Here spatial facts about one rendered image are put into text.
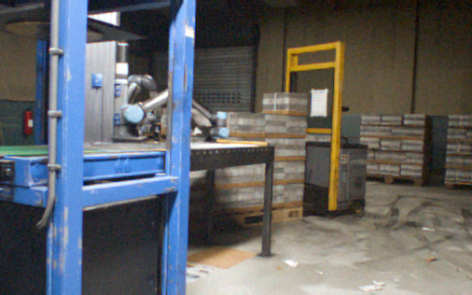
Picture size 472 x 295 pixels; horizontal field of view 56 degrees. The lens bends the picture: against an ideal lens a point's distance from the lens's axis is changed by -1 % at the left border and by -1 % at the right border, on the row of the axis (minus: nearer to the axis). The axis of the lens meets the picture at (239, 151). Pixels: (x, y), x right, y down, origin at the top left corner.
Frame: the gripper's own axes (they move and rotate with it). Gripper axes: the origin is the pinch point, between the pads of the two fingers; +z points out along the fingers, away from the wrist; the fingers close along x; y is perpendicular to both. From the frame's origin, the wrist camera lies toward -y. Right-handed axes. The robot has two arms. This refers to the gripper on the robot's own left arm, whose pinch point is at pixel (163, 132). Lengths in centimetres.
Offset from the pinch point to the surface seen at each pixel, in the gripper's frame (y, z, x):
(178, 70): 30, 189, -112
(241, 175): -37, 45, 55
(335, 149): -12, 66, 167
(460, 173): -55, 32, 570
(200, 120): 11.0, 43.5, 7.8
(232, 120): 13, 31, 54
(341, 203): -70, 63, 187
